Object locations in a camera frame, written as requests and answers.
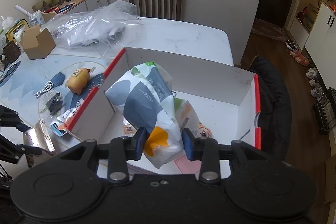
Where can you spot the white lower cabinet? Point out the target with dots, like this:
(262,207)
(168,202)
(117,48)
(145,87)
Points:
(324,24)

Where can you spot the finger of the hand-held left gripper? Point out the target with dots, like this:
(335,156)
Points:
(10,117)
(26,150)

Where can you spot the white shoes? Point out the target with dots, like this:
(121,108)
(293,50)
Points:
(316,82)

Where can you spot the red cardboard box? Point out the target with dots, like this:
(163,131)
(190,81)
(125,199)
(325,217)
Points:
(215,82)

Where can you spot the dark red doormat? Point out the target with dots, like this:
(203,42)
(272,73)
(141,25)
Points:
(267,29)

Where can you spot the pink slippers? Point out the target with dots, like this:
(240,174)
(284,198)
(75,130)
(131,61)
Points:
(300,58)

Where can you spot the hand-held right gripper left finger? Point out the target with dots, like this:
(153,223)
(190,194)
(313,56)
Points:
(140,144)

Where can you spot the clear bag of black clips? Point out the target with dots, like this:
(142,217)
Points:
(53,103)

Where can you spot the white printed cup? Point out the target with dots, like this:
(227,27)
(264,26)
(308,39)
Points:
(35,18)

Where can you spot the orange squishy toy figure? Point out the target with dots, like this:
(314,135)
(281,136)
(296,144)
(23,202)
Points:
(78,79)

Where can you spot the black sneakers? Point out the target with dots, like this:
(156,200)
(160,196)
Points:
(292,44)

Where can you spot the clear plastic bag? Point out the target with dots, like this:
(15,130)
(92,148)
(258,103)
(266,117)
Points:
(89,24)

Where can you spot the silver foil packet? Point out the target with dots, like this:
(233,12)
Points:
(42,137)

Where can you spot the white blue snack packet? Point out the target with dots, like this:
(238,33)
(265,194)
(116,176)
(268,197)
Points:
(65,119)

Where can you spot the pink striped card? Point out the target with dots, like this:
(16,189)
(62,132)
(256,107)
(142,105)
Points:
(187,165)

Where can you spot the brown mug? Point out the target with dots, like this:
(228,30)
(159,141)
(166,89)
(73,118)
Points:
(10,52)

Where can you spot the yellow black container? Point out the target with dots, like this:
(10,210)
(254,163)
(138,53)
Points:
(11,29)

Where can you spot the white lint roller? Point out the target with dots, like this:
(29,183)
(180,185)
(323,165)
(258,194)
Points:
(23,10)

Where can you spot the white printed desktop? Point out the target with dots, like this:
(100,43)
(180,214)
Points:
(189,37)

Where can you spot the white kettle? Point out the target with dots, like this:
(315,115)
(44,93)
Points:
(18,39)

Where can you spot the black hoop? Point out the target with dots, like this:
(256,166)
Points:
(9,71)

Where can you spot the patterned tissue packet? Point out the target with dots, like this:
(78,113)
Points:
(147,100)

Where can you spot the small brown cardboard box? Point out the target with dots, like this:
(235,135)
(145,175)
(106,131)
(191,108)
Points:
(36,45)

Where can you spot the white plastic bag green print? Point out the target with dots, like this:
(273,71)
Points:
(5,27)

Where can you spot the black jacket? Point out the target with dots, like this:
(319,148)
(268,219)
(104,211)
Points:
(273,108)

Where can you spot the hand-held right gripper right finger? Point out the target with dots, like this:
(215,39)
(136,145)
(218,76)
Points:
(187,145)

